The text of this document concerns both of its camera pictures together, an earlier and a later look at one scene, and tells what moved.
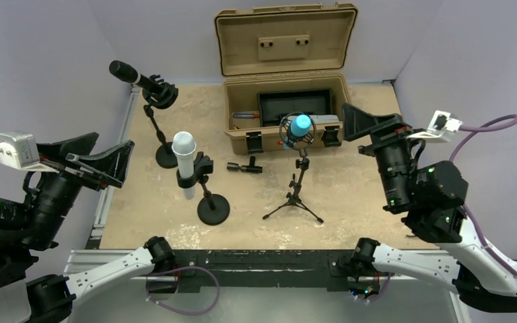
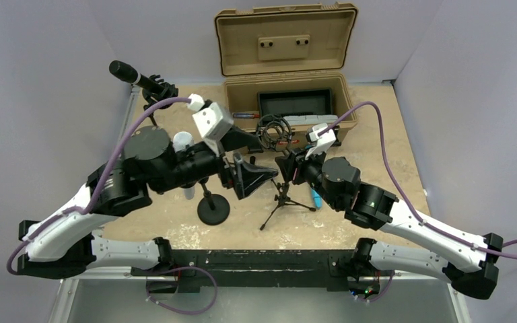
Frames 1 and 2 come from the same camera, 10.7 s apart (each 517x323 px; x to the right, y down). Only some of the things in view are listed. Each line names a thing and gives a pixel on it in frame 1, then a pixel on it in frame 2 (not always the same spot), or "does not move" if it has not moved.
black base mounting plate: x=266 y=268 does not move
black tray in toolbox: x=273 y=105 does not move
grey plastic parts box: x=321 y=118 does not move
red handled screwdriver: x=246 y=116 does not move
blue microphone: x=299 y=127 → x=317 y=199
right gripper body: x=393 y=134 → x=308 y=170
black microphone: x=126 y=73 does not move
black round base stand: x=213 y=209 does not move
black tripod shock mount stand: x=299 y=130 → x=275 y=131
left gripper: x=110 y=166 → x=248 y=176
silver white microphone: x=184 y=146 does not move
